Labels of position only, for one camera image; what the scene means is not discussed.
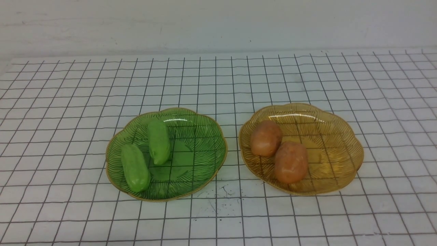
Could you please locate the potato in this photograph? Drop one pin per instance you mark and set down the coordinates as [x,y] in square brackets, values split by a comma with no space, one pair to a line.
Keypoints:
[291,162]
[266,139]

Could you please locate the green cucumber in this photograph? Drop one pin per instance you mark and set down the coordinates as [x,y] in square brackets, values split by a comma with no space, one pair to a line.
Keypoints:
[135,168]
[159,141]

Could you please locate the green glass plate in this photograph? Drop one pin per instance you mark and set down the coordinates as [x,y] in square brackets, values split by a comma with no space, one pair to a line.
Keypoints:
[198,150]

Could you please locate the amber glass plate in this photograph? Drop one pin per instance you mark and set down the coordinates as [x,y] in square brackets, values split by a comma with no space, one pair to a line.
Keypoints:
[334,152]

